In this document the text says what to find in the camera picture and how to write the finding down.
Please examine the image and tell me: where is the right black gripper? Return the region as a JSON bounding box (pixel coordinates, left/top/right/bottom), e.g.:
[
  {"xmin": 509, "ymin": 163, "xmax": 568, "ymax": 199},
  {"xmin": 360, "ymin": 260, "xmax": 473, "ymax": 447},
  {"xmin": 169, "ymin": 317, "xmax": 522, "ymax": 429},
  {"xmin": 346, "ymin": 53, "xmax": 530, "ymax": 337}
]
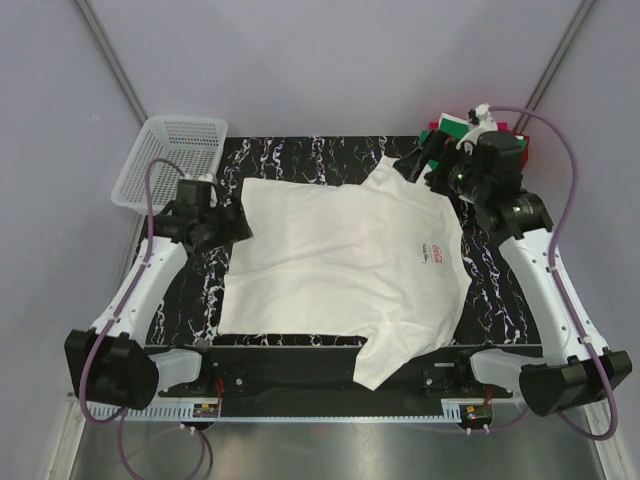
[{"xmin": 392, "ymin": 129, "xmax": 486, "ymax": 203}]

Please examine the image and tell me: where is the white t shirt red print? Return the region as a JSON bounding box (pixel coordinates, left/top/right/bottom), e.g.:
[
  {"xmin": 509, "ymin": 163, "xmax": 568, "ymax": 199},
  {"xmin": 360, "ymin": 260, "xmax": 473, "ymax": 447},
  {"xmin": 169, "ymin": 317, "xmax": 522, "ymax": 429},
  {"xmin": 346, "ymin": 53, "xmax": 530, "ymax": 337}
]
[{"xmin": 218, "ymin": 157, "xmax": 471, "ymax": 390}]

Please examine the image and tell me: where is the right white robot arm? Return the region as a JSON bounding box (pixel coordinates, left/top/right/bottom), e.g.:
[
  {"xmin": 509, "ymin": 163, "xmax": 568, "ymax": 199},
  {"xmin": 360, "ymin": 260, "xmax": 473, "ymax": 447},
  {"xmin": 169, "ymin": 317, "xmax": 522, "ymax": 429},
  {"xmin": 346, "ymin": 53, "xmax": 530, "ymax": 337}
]
[{"xmin": 394, "ymin": 129, "xmax": 632, "ymax": 417}]

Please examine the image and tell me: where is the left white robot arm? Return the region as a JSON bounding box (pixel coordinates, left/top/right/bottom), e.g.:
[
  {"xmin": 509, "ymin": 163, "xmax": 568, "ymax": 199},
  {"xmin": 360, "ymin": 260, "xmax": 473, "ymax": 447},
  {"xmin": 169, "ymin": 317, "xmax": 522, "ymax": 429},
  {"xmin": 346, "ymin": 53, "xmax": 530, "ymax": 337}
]
[{"xmin": 64, "ymin": 175, "xmax": 252, "ymax": 410}]

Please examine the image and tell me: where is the green folded t shirt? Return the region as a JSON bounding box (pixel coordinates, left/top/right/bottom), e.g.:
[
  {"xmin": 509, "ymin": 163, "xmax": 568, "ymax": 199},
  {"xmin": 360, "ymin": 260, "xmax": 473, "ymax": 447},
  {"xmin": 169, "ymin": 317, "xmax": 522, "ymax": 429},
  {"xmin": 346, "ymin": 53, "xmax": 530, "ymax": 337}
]
[{"xmin": 418, "ymin": 113, "xmax": 530, "ymax": 170}]

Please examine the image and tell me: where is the white plastic mesh basket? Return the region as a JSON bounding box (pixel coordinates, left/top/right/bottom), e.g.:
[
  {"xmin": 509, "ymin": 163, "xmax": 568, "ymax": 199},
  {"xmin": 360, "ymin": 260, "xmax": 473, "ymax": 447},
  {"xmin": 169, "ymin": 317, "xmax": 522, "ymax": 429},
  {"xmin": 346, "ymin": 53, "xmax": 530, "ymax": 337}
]
[{"xmin": 111, "ymin": 115, "xmax": 228, "ymax": 215}]

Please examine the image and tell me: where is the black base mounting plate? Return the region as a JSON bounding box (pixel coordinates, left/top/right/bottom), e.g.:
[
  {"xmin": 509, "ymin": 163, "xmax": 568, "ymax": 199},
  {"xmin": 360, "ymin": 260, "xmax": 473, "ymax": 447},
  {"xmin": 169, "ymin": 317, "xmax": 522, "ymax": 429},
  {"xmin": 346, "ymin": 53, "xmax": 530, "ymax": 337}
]
[{"xmin": 162, "ymin": 346, "xmax": 512, "ymax": 411}]

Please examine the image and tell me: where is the black marble pattern mat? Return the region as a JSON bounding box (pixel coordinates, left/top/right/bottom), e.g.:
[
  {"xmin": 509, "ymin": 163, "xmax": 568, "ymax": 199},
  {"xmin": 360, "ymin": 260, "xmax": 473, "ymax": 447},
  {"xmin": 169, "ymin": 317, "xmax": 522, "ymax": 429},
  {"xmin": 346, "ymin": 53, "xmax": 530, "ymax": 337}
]
[{"xmin": 146, "ymin": 136, "xmax": 540, "ymax": 347}]

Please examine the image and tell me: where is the white slotted cable duct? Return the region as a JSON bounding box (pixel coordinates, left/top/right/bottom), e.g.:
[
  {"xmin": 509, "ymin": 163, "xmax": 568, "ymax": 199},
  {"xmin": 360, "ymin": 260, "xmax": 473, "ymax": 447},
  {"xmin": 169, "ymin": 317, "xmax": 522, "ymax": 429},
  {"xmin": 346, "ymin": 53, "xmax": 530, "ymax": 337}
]
[{"xmin": 84, "ymin": 402, "xmax": 464, "ymax": 422}]

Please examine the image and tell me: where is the right aluminium corner post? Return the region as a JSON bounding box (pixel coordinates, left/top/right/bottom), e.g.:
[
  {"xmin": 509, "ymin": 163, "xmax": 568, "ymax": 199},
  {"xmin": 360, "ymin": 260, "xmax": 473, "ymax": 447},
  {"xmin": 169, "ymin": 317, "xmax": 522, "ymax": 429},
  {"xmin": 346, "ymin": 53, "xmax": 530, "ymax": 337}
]
[{"xmin": 525, "ymin": 0, "xmax": 600, "ymax": 111}]

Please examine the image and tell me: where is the aluminium corner post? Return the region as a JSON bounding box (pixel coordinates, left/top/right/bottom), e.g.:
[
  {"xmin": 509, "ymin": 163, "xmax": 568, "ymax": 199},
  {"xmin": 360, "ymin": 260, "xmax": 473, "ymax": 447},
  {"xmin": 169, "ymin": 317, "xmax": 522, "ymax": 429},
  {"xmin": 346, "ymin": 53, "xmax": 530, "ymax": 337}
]
[
  {"xmin": 525, "ymin": 0, "xmax": 600, "ymax": 111},
  {"xmin": 73, "ymin": 0, "xmax": 149, "ymax": 125}
]

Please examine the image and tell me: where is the left aluminium corner post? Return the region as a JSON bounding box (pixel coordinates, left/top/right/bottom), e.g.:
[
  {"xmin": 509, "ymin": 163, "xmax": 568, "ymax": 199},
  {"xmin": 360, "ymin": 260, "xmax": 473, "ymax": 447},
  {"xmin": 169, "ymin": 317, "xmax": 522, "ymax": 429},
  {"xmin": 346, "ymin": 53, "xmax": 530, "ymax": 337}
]
[{"xmin": 73, "ymin": 0, "xmax": 149, "ymax": 125}]

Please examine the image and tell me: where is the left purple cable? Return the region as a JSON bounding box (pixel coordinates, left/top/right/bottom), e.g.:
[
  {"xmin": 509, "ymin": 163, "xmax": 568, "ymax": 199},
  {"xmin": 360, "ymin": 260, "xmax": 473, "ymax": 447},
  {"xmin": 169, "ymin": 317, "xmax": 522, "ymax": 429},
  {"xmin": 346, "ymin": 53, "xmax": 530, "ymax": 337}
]
[{"xmin": 78, "ymin": 158, "xmax": 216, "ymax": 479}]

